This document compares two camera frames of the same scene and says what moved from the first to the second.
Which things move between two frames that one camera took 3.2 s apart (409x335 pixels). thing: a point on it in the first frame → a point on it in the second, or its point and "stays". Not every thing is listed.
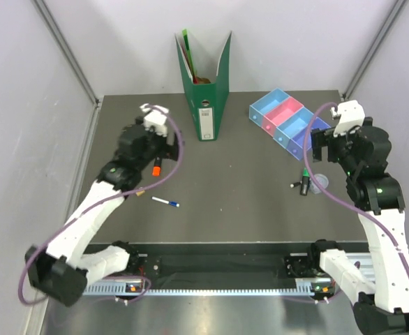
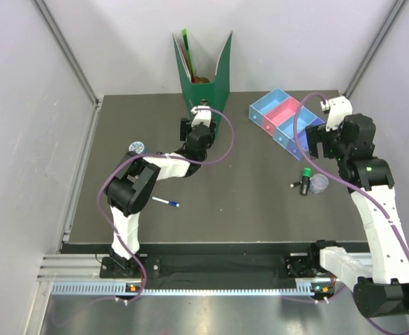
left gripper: (168, 151) → (186, 127)
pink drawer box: (279, 114) stays
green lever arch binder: (206, 101) stays
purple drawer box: (296, 143) stays
